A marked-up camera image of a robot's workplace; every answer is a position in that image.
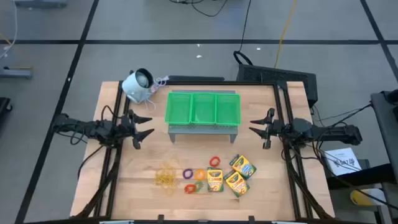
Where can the black aluminium table frame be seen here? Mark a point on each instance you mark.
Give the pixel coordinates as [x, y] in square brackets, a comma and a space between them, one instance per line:
[217, 83]

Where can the grey stand base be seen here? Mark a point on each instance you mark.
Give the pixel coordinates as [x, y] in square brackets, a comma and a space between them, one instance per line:
[40, 3]
[15, 73]

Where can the yellow green crayon box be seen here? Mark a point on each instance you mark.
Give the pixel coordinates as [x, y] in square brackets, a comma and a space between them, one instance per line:
[214, 179]
[242, 166]
[237, 183]

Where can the white printed paper sheet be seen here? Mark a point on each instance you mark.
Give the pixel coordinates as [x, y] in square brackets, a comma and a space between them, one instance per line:
[342, 160]

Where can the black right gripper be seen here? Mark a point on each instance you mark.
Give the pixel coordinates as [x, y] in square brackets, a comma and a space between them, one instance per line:
[275, 127]

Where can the grey perforated metal riser shelf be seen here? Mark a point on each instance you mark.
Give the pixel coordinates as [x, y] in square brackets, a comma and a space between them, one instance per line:
[202, 130]

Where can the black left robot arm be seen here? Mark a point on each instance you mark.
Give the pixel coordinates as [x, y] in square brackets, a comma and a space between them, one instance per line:
[90, 127]

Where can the black object on floor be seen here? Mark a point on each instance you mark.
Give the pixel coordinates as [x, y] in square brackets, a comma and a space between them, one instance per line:
[3, 107]

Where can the black side shelf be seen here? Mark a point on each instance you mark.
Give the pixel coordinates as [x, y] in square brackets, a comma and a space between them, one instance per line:
[357, 179]

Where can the black cart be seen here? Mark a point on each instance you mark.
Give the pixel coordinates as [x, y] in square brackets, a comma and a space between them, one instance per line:
[385, 124]

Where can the yellow rubber band pile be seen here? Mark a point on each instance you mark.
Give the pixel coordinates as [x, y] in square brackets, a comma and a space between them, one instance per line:
[166, 179]

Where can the white round camera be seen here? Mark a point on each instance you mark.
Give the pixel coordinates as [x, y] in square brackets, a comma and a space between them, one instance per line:
[133, 87]

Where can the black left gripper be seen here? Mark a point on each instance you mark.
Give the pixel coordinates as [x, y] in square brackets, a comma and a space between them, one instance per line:
[128, 127]

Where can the yellow white round object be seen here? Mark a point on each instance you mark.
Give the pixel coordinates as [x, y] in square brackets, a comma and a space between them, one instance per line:
[360, 197]

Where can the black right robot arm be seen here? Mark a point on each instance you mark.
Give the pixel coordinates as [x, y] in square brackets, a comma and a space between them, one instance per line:
[329, 132]

